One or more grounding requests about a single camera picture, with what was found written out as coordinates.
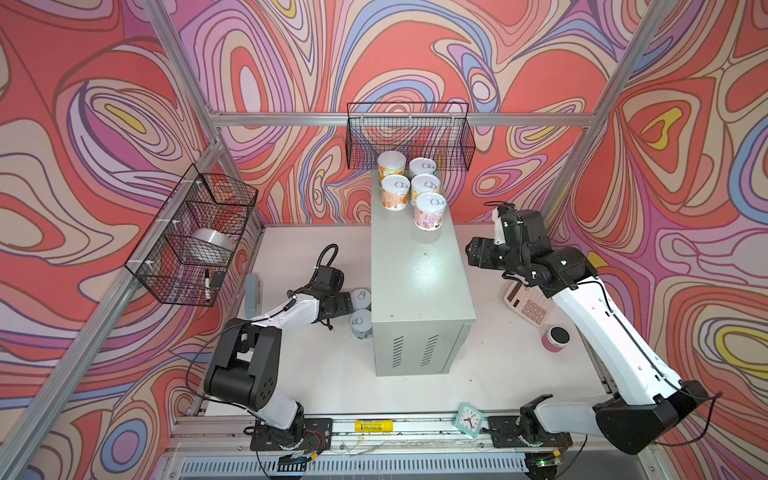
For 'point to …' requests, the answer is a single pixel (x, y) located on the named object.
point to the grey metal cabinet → (421, 307)
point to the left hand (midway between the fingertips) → (340, 305)
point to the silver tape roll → (214, 237)
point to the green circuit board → (290, 463)
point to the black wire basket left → (184, 254)
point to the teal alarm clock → (469, 420)
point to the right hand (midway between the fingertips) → (482, 256)
